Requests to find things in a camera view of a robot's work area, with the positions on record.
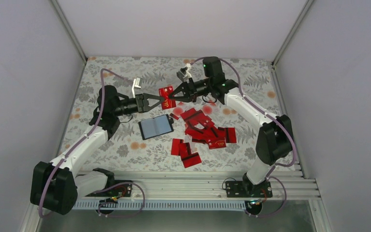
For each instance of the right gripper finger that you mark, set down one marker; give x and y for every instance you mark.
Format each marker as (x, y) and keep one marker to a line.
(181, 91)
(183, 98)

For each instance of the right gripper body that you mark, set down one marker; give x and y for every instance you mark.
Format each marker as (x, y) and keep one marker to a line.
(201, 89)

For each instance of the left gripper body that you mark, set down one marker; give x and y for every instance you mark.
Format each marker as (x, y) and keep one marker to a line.
(119, 110)

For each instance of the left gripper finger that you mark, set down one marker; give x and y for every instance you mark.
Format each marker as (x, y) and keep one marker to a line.
(153, 98)
(150, 105)

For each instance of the red VIP card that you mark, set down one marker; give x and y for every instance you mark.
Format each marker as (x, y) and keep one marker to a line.
(217, 143)
(167, 103)

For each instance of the black leather card holder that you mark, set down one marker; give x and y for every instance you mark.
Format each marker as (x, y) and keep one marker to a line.
(157, 126)

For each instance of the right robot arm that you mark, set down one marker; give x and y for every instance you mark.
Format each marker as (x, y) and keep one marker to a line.
(274, 133)

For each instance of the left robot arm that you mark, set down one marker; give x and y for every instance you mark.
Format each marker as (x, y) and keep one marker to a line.
(56, 185)

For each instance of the white red circle card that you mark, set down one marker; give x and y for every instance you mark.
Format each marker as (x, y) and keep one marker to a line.
(176, 113)

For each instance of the red card top centre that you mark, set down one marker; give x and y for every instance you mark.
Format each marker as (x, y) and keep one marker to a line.
(192, 116)

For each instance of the red card far right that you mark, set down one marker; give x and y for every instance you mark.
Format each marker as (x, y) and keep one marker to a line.
(229, 134)

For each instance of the red card left edge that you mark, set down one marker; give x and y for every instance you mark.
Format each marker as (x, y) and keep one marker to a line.
(175, 146)

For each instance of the red card front bottom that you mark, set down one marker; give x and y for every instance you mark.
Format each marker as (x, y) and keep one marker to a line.
(191, 159)

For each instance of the floral patterned table mat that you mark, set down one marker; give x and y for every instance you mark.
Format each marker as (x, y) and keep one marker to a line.
(156, 141)

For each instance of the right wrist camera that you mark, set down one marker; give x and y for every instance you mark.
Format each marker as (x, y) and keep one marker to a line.
(184, 73)

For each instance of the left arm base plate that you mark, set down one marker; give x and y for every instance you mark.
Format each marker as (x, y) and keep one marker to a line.
(120, 188)

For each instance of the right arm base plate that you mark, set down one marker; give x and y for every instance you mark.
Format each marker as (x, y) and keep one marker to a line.
(240, 189)

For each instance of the aluminium rail frame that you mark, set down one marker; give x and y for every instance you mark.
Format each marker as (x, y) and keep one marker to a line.
(208, 185)

